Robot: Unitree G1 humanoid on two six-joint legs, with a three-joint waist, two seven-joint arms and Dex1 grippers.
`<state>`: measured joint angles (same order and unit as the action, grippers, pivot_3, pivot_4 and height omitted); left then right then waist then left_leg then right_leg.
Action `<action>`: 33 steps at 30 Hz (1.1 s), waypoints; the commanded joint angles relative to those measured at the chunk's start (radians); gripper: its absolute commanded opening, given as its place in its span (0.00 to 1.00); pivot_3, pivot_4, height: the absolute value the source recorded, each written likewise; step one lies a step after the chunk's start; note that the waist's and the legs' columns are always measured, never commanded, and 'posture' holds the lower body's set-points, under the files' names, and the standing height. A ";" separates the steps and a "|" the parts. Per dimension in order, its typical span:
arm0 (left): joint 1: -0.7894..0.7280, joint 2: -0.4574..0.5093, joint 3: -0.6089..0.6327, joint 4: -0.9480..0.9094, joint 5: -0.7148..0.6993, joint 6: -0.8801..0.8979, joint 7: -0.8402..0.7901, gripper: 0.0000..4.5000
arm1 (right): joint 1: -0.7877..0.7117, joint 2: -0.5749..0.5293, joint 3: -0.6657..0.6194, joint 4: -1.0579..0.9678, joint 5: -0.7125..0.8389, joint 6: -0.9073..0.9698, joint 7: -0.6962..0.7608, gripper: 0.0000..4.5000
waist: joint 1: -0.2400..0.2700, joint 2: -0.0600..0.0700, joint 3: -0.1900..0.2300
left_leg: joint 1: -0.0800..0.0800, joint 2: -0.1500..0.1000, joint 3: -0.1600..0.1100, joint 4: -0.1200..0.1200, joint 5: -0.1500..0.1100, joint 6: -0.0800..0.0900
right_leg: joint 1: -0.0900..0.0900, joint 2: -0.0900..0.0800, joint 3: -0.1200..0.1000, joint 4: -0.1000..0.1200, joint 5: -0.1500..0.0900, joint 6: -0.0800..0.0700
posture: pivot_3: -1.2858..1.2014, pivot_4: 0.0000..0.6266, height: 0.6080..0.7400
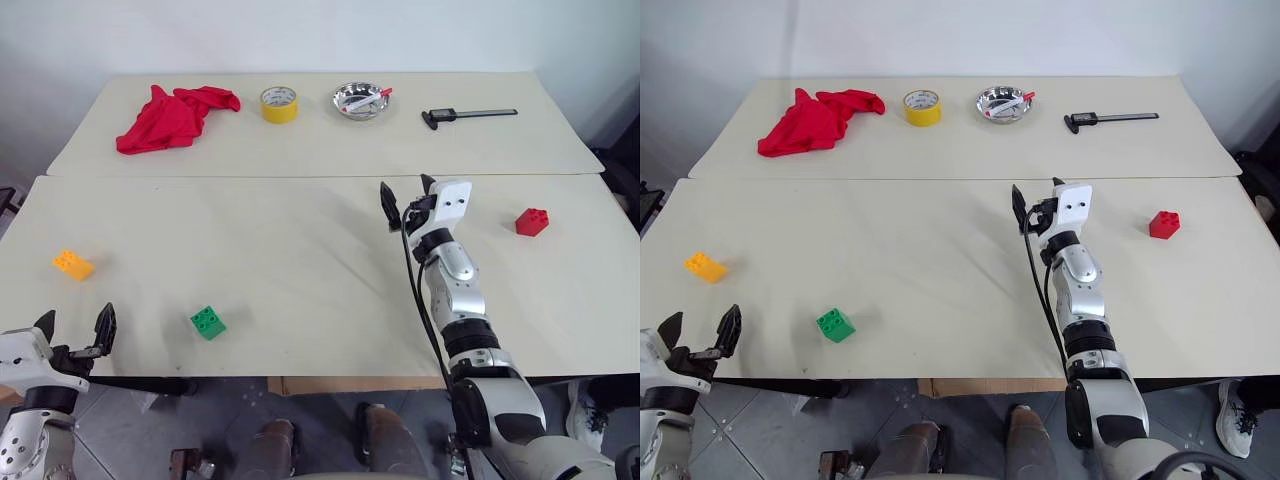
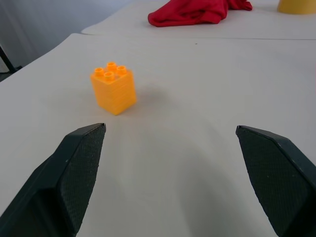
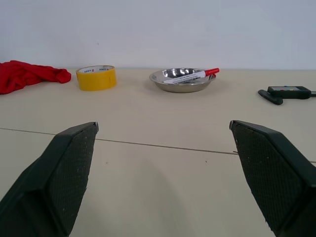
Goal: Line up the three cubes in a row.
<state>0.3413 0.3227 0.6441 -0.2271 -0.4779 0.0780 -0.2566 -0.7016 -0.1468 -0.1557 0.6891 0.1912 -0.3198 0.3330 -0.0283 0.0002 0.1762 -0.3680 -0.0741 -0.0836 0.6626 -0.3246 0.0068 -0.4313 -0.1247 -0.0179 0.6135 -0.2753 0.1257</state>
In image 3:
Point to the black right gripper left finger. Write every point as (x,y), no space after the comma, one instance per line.
(56,177)

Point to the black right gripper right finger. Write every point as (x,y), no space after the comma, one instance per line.
(269,177)

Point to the black digital thermometer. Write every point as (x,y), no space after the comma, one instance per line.
(287,92)

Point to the yellow tape roll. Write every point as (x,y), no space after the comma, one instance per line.
(96,78)

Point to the red cloth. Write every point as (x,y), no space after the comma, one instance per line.
(24,75)

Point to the white marker with red cap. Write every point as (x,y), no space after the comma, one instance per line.
(190,77)

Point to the steel bowl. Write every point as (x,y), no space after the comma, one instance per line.
(181,82)

